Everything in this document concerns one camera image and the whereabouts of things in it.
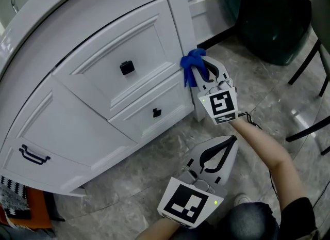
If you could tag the white round table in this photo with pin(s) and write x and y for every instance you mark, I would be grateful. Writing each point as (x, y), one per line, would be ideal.
(270, 22)

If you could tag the person's right white shoe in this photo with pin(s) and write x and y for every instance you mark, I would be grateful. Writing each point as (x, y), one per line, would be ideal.
(242, 199)

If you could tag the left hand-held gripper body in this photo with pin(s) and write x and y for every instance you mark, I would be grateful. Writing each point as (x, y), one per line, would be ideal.
(185, 202)

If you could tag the white vanity cabinet with sink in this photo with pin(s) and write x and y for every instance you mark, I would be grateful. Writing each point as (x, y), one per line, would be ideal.
(64, 27)

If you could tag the white cabinet door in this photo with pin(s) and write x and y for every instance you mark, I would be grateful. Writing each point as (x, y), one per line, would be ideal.
(77, 130)
(103, 61)
(38, 174)

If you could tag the black white patterned pillow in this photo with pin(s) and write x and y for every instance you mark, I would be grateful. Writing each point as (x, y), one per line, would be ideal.
(13, 200)

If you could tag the person's legs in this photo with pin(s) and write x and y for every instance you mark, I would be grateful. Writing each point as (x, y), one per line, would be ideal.
(245, 223)

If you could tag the small white drawer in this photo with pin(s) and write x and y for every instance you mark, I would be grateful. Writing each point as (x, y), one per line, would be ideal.
(139, 120)

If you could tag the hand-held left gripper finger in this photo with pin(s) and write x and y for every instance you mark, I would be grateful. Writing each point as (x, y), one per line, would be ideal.
(196, 156)
(227, 166)

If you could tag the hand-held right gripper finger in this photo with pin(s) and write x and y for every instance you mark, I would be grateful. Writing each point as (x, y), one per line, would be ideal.
(223, 72)
(200, 81)

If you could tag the blue cloth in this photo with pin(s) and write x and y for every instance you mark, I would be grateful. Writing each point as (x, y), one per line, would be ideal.
(189, 61)

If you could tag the person's right forearm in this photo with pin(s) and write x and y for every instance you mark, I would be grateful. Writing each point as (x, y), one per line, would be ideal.
(270, 156)

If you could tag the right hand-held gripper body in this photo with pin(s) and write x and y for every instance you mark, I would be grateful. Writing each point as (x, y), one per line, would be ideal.
(221, 102)

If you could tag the person's left forearm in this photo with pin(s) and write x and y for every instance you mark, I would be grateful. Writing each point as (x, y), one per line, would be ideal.
(157, 230)

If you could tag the white low ledge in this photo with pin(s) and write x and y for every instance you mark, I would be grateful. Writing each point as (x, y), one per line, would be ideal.
(208, 19)

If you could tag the person's black shirt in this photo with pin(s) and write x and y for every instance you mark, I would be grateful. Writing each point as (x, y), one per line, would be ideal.
(299, 218)

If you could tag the grey chair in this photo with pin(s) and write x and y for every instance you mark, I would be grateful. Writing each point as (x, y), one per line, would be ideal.
(322, 14)

